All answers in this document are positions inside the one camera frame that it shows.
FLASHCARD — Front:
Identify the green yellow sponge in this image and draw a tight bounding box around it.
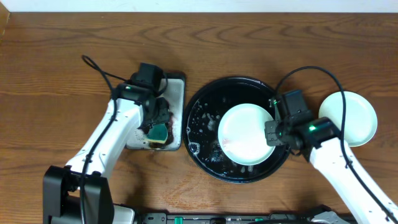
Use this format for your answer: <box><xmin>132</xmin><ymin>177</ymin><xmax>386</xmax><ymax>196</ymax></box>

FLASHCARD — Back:
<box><xmin>146</xmin><ymin>124</ymin><xmax>169</xmax><ymax>144</ymax></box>

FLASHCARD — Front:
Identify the light green plate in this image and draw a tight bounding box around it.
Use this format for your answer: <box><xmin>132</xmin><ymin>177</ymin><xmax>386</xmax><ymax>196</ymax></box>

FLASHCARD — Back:
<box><xmin>218</xmin><ymin>103</ymin><xmax>275</xmax><ymax>166</ymax></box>
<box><xmin>318</xmin><ymin>91</ymin><xmax>378</xmax><ymax>147</ymax></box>

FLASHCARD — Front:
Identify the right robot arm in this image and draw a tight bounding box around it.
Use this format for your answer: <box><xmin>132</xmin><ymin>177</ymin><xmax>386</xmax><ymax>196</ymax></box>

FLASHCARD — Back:
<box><xmin>265</xmin><ymin>118</ymin><xmax>397</xmax><ymax>223</ymax></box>

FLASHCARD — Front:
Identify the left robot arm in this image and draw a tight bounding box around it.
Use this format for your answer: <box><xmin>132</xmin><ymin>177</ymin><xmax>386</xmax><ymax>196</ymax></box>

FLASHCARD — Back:
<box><xmin>43</xmin><ymin>83</ymin><xmax>170</xmax><ymax>223</ymax></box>

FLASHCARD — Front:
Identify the black rectangular soap tray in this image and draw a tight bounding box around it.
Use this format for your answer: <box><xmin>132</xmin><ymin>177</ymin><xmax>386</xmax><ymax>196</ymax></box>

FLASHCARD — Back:
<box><xmin>126</xmin><ymin>73</ymin><xmax>185</xmax><ymax>151</ymax></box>

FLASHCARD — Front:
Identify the black round tray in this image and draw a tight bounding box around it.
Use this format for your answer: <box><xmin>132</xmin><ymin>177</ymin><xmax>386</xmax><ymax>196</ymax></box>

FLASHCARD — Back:
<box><xmin>183</xmin><ymin>77</ymin><xmax>290</xmax><ymax>184</ymax></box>

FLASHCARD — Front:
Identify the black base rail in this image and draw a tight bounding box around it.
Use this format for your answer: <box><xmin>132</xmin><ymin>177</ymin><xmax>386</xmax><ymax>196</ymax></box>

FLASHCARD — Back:
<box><xmin>113</xmin><ymin>204</ymin><xmax>356</xmax><ymax>224</ymax></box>

